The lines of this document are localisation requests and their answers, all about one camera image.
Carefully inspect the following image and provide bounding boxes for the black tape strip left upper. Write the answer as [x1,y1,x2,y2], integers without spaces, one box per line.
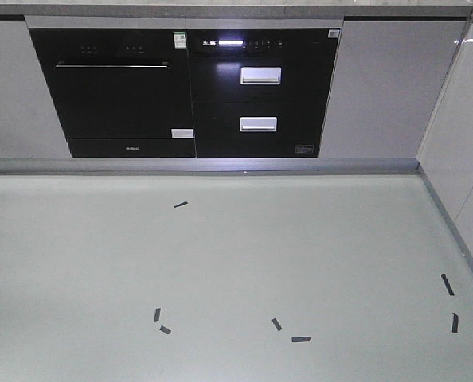
[154,307,161,322]

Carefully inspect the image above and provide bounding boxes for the black tape strip right upper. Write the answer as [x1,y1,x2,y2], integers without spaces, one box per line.
[440,273,455,296]

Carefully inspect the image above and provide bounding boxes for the black built-in disinfection cabinet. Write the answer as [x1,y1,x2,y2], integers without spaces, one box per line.
[186,22,342,158]

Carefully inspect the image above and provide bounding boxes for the grey side cabinet panel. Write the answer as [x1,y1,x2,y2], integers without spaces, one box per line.
[419,25,473,258]

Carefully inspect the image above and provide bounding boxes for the black tape strip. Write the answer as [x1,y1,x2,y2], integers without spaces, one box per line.
[291,336,312,343]
[271,318,282,331]
[451,312,459,333]
[159,325,172,334]
[154,307,161,322]
[440,273,455,296]
[173,201,189,209]

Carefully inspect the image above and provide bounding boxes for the lower silver drawer handle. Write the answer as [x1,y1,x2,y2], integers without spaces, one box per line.
[240,117,278,132]

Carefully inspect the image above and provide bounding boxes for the black built-in dishwasher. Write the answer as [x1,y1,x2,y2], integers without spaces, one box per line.
[25,16,196,158]

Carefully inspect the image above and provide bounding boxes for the silver drawer handle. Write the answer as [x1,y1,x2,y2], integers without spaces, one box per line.
[240,67,282,85]
[240,117,278,132]

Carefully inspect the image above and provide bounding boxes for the black tape strip left lower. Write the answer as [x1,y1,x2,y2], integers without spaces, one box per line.
[159,325,172,334]

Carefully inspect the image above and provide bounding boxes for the grey cabinet door left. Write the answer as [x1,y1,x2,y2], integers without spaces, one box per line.
[0,21,71,159]

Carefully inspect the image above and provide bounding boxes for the grey cabinet door right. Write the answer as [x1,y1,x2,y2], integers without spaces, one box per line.
[319,20,466,160]

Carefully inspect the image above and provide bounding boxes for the black tape strip right lower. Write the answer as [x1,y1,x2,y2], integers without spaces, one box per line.
[451,312,459,333]

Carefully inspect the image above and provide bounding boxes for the black tape strip far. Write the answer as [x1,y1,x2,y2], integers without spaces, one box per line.
[173,201,189,209]

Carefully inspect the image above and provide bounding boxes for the black tape strip middle upper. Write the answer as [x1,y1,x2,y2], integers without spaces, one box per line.
[271,318,282,331]

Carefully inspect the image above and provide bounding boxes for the grey cabinet door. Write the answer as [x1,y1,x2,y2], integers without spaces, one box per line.
[0,21,71,159]
[319,20,466,160]

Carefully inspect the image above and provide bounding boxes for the grey stone countertop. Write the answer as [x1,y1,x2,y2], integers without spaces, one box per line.
[0,1,473,19]

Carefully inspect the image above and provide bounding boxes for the upper silver drawer handle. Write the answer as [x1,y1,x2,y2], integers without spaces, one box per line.
[240,67,282,85]

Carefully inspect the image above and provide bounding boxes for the black tape strip middle lower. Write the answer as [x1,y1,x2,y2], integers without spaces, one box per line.
[291,336,312,343]

